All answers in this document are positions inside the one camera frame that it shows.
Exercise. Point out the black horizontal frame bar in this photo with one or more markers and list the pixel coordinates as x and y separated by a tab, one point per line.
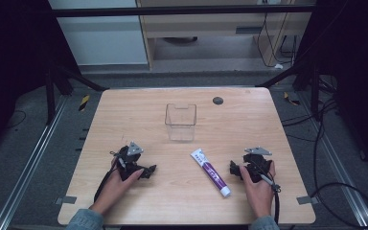
172	11

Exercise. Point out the grey metal table bracket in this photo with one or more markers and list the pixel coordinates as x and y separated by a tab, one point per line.
306	200
66	200

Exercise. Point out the black metal stand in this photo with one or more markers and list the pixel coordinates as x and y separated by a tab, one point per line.
50	96
315	92

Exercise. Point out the white plug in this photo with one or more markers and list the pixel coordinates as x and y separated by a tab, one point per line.
278	66

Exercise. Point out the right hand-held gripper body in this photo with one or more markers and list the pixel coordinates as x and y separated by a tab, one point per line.
257	164

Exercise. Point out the white purple toothpaste tube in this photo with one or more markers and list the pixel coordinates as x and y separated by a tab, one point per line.
211	172

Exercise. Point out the person's left hand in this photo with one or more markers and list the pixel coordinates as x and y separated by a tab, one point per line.
115	191

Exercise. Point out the person's right hand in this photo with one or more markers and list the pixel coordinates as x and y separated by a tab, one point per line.
259	195

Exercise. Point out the white cabinet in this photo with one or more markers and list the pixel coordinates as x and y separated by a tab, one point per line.
102	41

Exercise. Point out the yellow black tape strip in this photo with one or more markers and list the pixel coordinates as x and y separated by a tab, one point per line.
84	103
291	99

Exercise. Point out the grey round table grommet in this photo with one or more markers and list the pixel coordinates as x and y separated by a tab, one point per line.
218	101

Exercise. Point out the aluminium floor rail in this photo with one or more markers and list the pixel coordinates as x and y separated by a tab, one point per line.
341	172
28	166

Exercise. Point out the clear plastic container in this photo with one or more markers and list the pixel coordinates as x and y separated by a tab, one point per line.
180	123

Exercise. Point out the black curtain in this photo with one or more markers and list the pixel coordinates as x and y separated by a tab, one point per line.
357	64
12	64

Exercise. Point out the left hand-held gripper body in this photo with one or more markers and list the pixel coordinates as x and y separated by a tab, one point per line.
128	159

